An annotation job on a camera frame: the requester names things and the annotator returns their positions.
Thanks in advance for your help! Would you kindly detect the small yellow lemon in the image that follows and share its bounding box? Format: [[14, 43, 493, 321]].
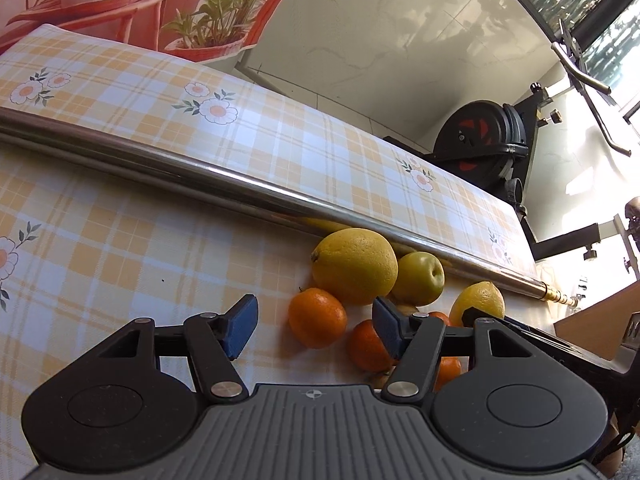
[[448, 281, 507, 329]]

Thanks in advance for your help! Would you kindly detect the green apple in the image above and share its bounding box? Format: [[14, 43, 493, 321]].
[[389, 251, 446, 307]]

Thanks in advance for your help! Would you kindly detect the black exercise bike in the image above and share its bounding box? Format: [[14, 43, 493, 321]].
[[384, 16, 640, 281]]

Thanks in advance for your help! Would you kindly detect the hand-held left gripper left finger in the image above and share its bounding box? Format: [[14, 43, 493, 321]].
[[75, 294, 259, 404]]

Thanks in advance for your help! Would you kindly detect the shiny metal pole brass tip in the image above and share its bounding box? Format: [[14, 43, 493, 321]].
[[0, 107, 585, 307]]

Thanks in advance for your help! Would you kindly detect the wooden cabinet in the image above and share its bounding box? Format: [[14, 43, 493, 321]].
[[554, 285, 640, 362]]

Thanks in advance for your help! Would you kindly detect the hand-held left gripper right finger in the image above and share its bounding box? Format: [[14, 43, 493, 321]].
[[372, 296, 543, 404]]

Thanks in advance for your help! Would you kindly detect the yellow checkered floral tablecloth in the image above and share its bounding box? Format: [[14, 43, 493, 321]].
[[0, 23, 568, 480]]

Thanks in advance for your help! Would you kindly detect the plant print wall poster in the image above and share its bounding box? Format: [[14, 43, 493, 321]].
[[0, 0, 303, 64]]

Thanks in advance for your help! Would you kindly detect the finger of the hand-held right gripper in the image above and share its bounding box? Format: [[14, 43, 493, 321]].
[[461, 306, 576, 350]]

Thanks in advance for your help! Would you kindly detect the large yellow lemon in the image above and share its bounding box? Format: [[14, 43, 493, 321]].
[[311, 228, 400, 306]]

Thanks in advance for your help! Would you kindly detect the dull metal pole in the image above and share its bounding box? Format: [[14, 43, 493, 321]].
[[0, 130, 321, 233]]

